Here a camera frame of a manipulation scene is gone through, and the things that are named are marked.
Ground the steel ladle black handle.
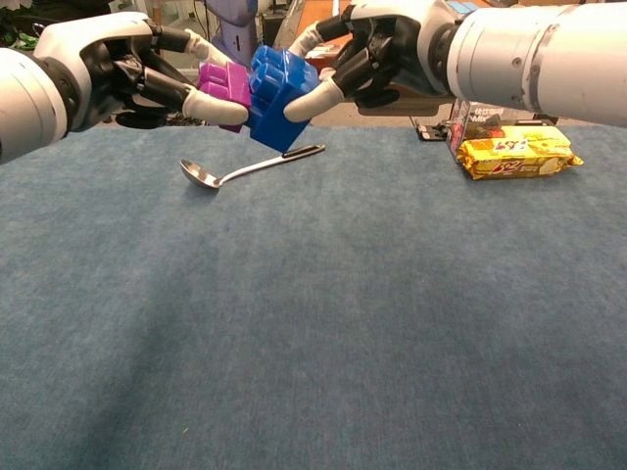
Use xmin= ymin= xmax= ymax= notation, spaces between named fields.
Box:
xmin=179 ymin=143 xmax=327 ymax=191

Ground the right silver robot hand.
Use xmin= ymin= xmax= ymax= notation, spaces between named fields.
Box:
xmin=283 ymin=0 xmax=464 ymax=123

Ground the yellow box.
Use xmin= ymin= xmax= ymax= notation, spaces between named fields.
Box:
xmin=499 ymin=124 xmax=573 ymax=148

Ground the purple building block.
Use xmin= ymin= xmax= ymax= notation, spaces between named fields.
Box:
xmin=197 ymin=62 xmax=254 ymax=134

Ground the brown mahjong table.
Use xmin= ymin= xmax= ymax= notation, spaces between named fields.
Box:
xmin=288 ymin=0 xmax=555 ymax=126

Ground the blue and purple toy block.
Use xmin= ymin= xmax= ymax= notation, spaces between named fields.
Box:
xmin=247 ymin=44 xmax=320 ymax=154

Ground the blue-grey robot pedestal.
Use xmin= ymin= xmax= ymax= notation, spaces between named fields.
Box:
xmin=203 ymin=0 xmax=259 ymax=55

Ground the blue felt table cover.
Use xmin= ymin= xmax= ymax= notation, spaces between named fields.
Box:
xmin=0 ymin=124 xmax=627 ymax=470

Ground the yellow biscuit packet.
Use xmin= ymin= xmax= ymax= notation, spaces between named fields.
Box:
xmin=456 ymin=134 xmax=585 ymax=181

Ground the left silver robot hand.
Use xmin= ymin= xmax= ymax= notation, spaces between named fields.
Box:
xmin=33 ymin=10 xmax=251 ymax=133

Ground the clear plastic box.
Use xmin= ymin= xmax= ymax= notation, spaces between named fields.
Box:
xmin=446 ymin=97 xmax=506 ymax=151

